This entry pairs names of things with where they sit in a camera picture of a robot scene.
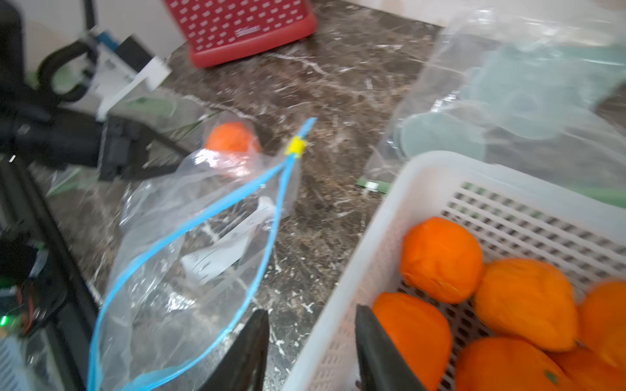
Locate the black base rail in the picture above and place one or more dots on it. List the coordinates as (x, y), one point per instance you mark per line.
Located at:
(47, 312)

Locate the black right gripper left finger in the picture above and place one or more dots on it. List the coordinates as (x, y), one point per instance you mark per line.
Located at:
(244, 366)

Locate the orange fruit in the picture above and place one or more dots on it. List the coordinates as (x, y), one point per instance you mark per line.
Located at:
(602, 322)
(529, 299)
(420, 332)
(502, 363)
(442, 259)
(589, 371)

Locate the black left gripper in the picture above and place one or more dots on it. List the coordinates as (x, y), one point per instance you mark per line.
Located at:
(63, 141)

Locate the blue-seal zip-top bag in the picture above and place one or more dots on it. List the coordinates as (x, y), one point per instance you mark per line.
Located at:
(195, 247)

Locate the red polka-dot toaster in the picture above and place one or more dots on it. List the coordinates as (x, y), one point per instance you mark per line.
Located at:
(221, 31)

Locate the white perforated plastic basket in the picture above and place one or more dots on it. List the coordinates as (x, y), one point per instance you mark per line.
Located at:
(511, 214)

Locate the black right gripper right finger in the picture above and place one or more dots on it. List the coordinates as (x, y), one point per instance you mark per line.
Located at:
(381, 365)

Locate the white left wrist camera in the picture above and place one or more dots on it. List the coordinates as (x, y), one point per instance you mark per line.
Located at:
(122, 67)

